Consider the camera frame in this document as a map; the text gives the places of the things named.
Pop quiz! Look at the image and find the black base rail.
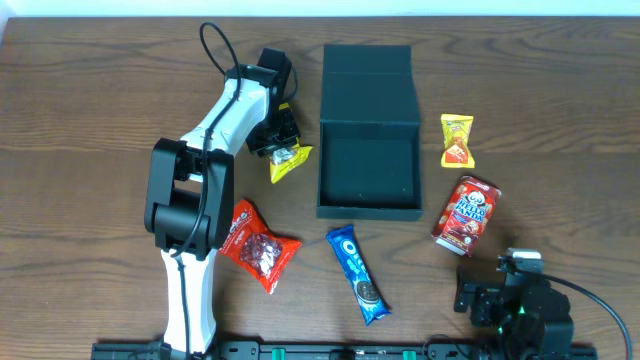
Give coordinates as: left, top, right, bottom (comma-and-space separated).
90, 340, 599, 360

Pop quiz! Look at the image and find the red snack bag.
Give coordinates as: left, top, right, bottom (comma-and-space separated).
219, 199, 302, 294

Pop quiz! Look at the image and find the dark green open box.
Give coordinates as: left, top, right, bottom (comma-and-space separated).
316, 44, 423, 221

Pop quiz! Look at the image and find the Hello Panda biscuit box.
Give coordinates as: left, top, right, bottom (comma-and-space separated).
432, 176, 502, 256

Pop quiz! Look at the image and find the yellow snack bag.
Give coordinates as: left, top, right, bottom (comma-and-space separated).
269, 102, 314, 185

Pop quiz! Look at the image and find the yellow orange snack packet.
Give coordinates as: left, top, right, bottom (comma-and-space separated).
440, 114, 475, 169

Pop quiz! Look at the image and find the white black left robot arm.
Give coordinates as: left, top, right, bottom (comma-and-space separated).
144, 48, 300, 359

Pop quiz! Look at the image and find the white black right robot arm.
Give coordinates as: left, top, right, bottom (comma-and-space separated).
454, 267, 574, 360

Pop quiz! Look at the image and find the blue Oreo cookie pack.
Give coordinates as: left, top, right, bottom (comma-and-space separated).
326, 225, 391, 326

